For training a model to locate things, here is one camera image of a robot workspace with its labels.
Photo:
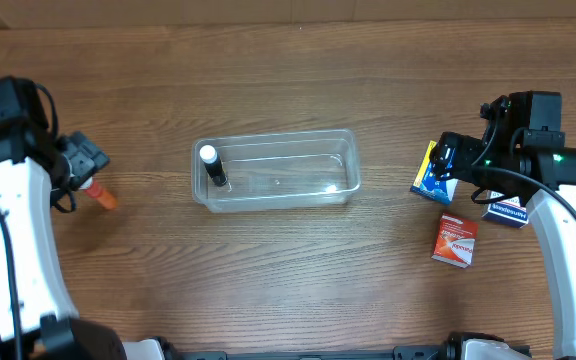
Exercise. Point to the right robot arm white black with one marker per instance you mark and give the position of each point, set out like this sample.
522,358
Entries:
523,155

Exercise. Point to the black tube white cap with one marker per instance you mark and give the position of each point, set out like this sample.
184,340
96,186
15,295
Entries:
213,165

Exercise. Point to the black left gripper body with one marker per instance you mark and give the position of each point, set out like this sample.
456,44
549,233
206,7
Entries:
82,161

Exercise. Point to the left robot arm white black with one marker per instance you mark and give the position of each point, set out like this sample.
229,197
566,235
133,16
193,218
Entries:
38,167

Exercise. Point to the red Panadol box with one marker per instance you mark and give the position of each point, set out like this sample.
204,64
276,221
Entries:
455,241

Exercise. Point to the orange tube white cap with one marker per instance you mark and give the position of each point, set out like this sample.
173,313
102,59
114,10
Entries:
95,190

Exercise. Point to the clear plastic container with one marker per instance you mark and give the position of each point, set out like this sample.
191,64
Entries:
279,171

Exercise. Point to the blue Vicks VapoDrops box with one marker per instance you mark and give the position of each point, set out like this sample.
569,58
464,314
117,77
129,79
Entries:
426,184

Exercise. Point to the white Hansaplast plaster box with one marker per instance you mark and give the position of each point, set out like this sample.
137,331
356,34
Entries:
507,212

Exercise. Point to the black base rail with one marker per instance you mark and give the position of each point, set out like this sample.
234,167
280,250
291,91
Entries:
414,352

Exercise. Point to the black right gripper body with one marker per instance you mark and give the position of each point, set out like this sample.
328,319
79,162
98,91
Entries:
448,156

